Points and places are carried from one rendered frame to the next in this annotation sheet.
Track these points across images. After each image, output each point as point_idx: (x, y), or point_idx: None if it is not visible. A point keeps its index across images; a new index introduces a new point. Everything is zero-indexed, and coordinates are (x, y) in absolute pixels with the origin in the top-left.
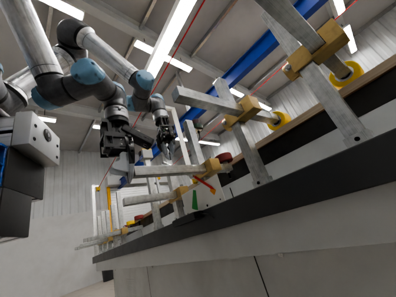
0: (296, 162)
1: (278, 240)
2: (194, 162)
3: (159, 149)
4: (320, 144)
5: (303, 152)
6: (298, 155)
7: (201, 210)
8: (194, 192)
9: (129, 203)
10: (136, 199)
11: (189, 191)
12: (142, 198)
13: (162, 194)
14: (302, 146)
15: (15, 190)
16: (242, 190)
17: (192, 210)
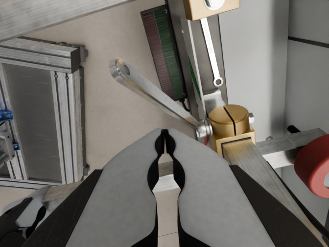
0: (314, 196)
1: None
2: (229, 163)
3: (70, 204)
4: (315, 228)
5: (317, 213)
6: (318, 208)
7: (193, 85)
8: (198, 89)
9: (3, 41)
10: (18, 36)
11: (196, 73)
12: (40, 29)
13: (114, 5)
14: (324, 223)
15: None
16: (326, 86)
17: (188, 56)
